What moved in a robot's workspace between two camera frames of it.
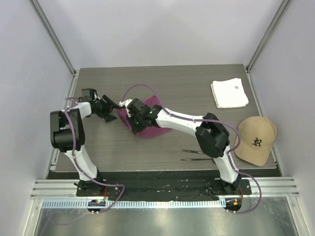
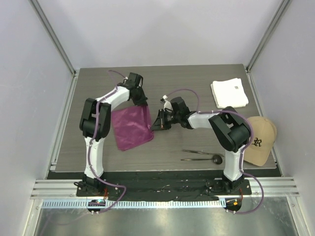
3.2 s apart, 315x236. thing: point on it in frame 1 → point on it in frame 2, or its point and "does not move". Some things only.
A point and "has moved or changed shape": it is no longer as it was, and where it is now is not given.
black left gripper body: x=103 y=108 → x=140 y=98
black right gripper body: x=136 y=122 → x=168 y=119
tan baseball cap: x=258 y=134 does not move
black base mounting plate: x=162 y=186 does not move
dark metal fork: x=193 y=151 does not move
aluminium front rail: x=67 y=188 does not move
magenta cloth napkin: x=150 y=131 has moved or changed shape
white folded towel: x=229 y=93 does not move
